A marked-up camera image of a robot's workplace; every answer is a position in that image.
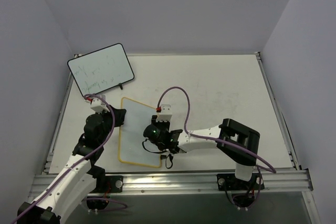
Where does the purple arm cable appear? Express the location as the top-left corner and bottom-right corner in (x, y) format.
(10, 93), (129, 224)
(156, 87), (277, 208)

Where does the black framed whiteboard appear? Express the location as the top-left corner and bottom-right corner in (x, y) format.
(67, 43), (135, 95)

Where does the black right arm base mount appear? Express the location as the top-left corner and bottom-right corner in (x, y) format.
(216, 174), (265, 211)

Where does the yellow framed whiteboard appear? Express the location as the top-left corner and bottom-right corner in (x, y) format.
(118, 97), (161, 168)

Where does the aluminium right side rail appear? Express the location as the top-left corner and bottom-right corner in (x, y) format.
(255, 51), (302, 170)

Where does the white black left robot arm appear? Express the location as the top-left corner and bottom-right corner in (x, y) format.
(13, 106), (127, 223)

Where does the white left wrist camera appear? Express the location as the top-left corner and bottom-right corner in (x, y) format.
(89, 97), (108, 113)

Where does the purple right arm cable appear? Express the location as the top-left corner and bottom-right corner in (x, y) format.
(156, 87), (277, 208)

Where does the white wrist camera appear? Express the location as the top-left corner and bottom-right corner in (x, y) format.
(155, 104), (172, 122)
(89, 97), (108, 113)

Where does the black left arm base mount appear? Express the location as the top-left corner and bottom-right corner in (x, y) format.
(86, 175), (123, 210)

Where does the aluminium table frame rail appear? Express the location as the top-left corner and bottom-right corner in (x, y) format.
(28, 169), (314, 196)

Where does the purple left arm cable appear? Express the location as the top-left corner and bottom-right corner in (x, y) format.
(10, 93), (129, 224)

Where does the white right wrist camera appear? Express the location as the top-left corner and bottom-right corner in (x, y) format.
(155, 104), (172, 122)

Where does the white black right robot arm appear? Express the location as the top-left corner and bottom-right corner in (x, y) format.
(143, 116), (260, 189)

